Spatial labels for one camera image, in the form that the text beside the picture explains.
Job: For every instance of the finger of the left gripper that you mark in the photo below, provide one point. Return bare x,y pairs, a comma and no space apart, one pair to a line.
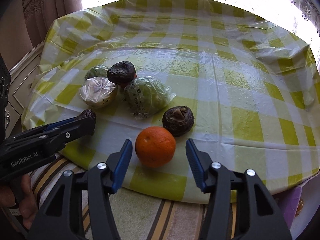
36,139
64,125

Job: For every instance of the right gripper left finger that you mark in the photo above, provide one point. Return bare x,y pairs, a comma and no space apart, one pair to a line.
60,216

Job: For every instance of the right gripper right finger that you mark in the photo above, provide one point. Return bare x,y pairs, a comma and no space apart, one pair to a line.
257,213

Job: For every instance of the dark dried fruit front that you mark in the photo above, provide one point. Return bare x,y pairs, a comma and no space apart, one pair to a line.
88,120

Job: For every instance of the dark dried fruit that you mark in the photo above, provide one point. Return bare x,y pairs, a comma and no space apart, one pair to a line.
121,72
178,120
88,120

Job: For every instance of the yellow halved fruit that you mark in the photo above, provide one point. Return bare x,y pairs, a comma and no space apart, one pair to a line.
98,92

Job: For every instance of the green fruit small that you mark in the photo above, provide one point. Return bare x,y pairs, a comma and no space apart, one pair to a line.
96,71

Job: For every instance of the dark dried fruit top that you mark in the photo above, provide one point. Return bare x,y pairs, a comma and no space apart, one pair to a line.
121,72

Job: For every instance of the green fruit large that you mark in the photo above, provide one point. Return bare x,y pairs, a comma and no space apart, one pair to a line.
146,96

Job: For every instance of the purple cardboard box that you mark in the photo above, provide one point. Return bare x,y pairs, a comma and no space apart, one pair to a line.
288,202

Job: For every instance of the large plastic orange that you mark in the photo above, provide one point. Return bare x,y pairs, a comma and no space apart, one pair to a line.
299,207

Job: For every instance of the person's left hand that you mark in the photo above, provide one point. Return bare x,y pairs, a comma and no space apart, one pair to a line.
27,206

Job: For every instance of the striped fabric seat cover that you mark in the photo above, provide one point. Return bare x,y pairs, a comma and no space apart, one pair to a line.
137,216

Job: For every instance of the pink patterned curtain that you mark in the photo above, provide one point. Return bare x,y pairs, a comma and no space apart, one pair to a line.
40,14

